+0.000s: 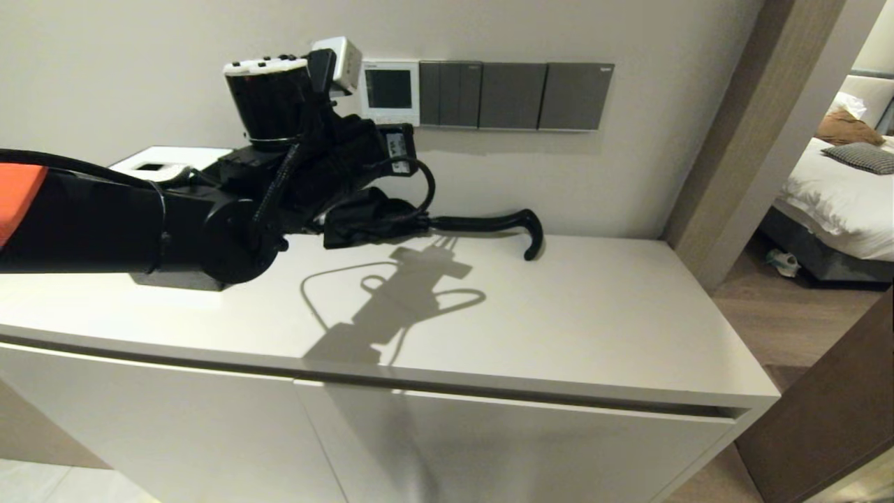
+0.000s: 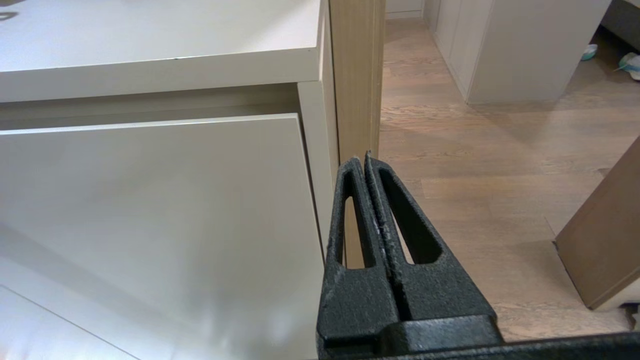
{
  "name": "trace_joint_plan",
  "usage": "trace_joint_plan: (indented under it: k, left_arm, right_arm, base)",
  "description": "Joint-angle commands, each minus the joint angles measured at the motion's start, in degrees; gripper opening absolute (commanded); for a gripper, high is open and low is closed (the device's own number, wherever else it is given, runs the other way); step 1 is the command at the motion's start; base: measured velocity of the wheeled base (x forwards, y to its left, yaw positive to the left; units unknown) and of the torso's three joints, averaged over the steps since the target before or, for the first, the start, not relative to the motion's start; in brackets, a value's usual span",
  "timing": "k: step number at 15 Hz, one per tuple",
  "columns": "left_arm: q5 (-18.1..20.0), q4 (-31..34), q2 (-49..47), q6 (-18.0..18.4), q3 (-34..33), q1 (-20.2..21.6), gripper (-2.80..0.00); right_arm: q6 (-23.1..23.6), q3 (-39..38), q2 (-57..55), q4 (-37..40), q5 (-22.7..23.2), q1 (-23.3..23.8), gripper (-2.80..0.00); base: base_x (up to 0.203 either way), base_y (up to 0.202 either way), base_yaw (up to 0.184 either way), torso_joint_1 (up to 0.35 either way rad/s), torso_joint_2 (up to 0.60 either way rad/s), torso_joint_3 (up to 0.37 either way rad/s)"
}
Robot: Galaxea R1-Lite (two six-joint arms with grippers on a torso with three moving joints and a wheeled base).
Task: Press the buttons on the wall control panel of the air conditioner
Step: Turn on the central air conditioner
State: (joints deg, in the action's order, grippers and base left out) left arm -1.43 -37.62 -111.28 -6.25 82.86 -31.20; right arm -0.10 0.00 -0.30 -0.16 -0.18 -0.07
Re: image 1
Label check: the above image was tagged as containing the black white checkered cushion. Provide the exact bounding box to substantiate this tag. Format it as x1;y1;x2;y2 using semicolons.
820;144;894;177

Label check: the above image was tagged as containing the looped black gripper cable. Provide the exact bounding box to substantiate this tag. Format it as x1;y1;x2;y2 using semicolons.
363;156;437;226

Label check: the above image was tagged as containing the grey plain wall switch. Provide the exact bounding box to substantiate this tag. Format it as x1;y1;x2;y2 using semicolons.
479;63;547;132

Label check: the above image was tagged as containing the white sideboard cabinet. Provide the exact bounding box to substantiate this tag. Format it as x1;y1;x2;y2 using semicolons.
0;213;781;503

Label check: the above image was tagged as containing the grey triple rocker wall switch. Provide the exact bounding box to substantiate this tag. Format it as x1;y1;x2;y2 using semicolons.
420;61;483;131

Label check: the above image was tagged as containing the white wall thermostat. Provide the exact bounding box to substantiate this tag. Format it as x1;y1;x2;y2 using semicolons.
358;59;421;127

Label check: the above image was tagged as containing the brown cushion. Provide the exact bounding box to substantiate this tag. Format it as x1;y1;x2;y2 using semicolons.
814;112;886;150

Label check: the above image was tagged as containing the dark brown wooden door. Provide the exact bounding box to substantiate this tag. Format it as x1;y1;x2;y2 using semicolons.
733;290;894;503

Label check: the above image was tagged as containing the grey wall switch with logo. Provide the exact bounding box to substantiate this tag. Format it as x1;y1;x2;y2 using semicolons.
537;63;615;133

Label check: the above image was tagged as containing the white slipper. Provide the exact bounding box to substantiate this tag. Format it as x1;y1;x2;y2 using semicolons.
765;250;801;280

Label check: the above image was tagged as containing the black folded umbrella curved handle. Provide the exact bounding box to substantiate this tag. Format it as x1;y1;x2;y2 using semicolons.
325;189;544;262

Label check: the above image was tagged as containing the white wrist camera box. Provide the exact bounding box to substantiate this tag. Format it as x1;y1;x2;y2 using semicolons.
311;36;363;96

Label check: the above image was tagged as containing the black tissue box white top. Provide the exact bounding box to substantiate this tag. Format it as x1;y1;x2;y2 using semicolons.
110;146;235;291

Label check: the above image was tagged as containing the white pillow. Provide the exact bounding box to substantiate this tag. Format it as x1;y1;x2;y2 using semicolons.
826;93;867;123

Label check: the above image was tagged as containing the bed with white sheets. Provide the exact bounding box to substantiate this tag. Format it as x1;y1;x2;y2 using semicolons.
772;136;894;265

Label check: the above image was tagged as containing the long black arm cable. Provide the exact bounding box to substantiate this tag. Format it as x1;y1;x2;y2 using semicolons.
0;148;182;189

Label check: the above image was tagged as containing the dark grey bed base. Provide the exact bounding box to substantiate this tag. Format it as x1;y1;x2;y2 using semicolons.
758;207;894;291

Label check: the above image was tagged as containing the light wooden door frame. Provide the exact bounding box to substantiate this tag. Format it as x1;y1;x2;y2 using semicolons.
662;0;886;294

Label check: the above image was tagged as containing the wide white cabinet door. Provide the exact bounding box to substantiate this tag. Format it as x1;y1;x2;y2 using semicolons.
295;378;734;503

